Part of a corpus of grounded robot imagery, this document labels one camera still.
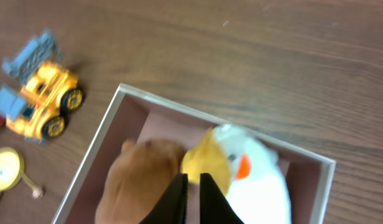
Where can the brown plush toy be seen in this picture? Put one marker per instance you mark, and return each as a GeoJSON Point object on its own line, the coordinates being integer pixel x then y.
{"type": "Point", "coordinates": [137, 179]}

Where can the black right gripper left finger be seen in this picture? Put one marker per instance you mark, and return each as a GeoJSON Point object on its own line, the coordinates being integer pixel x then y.
{"type": "Point", "coordinates": [172, 206]}

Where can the white box with pink interior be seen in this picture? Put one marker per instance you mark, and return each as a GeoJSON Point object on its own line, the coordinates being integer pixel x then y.
{"type": "Point", "coordinates": [140, 115]}

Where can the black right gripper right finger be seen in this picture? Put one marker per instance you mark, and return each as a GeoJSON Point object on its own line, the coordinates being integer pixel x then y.
{"type": "Point", "coordinates": [214, 208]}

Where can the yellow wooden rattle drum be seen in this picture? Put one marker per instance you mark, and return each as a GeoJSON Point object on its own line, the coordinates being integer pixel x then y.
{"type": "Point", "coordinates": [12, 171]}

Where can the white and yellow duck plush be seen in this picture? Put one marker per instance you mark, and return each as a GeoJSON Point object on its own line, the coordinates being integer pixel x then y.
{"type": "Point", "coordinates": [245, 171]}

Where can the yellow toy construction truck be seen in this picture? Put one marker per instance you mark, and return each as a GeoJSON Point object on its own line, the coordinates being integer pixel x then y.
{"type": "Point", "coordinates": [48, 91]}

